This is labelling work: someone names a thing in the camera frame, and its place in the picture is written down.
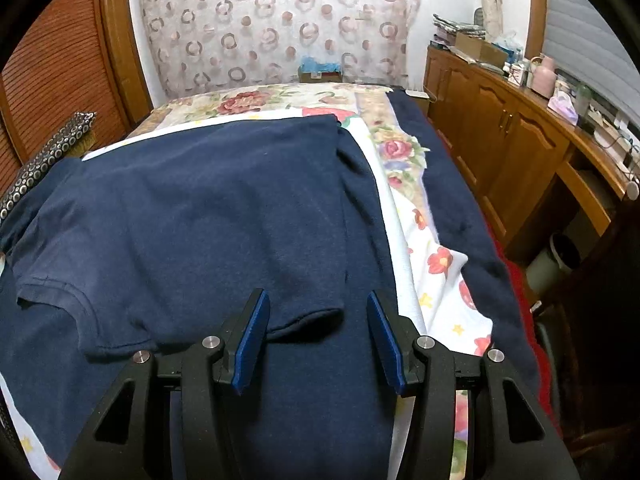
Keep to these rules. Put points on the open cardboard box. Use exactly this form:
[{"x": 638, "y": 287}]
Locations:
[{"x": 480, "y": 50}]

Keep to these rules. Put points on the strawberry flower print sheet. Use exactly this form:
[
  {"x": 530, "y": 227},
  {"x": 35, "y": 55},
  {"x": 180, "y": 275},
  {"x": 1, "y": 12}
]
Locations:
[{"x": 440, "y": 280}]

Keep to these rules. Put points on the long wooden cabinet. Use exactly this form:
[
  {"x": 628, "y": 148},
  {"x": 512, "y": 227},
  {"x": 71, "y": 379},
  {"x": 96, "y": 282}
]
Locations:
[{"x": 500, "y": 125}]

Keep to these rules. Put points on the circle-patterned sheer curtain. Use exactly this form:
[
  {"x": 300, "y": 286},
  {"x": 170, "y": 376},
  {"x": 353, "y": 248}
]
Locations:
[{"x": 280, "y": 25}]

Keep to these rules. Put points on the grey window blind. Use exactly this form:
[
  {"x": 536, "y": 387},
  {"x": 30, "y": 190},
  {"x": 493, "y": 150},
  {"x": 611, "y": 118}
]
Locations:
[{"x": 590, "y": 35}]

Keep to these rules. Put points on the stack of folded towels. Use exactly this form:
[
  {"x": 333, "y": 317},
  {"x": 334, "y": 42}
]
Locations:
[{"x": 457, "y": 27}]

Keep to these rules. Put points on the floral quilt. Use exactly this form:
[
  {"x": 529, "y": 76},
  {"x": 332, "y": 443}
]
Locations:
[{"x": 250, "y": 102}]

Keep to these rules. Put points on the red blanket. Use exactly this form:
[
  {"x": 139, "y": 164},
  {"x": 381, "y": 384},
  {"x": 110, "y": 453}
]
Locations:
[{"x": 520, "y": 285}]

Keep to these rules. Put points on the wooden louvered wardrobe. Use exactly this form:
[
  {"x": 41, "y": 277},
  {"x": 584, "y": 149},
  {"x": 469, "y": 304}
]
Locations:
[{"x": 60, "y": 60}]

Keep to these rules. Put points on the white power strip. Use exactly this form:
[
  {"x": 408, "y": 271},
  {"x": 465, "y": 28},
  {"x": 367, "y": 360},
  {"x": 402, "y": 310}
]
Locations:
[{"x": 417, "y": 94}]

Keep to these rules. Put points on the grey trash bin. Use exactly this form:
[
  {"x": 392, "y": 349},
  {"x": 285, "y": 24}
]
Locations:
[{"x": 545, "y": 270}]

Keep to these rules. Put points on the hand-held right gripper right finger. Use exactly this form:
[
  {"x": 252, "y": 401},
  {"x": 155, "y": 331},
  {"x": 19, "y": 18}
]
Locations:
[{"x": 387, "y": 347}]

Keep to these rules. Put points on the white carton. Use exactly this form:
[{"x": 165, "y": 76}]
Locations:
[{"x": 520, "y": 74}]

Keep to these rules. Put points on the pink thermos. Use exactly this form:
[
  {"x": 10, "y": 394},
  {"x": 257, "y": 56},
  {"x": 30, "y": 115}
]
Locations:
[{"x": 544, "y": 77}]

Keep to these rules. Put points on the purple tissue pack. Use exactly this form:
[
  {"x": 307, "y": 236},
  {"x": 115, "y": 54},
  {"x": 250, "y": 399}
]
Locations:
[{"x": 564, "y": 107}]

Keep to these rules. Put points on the navy printed t-shirt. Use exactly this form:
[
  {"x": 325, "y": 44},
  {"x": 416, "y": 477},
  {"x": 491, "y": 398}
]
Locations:
[{"x": 200, "y": 210}]

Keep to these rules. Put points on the navy blanket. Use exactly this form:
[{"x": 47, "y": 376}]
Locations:
[{"x": 450, "y": 185}]

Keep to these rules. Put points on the dark circle-patterned cloth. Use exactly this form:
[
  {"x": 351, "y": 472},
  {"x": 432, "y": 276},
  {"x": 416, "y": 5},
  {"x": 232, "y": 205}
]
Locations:
[{"x": 55, "y": 155}]

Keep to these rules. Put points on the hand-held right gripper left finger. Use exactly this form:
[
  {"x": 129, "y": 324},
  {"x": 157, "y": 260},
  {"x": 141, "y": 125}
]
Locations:
[{"x": 250, "y": 342}]

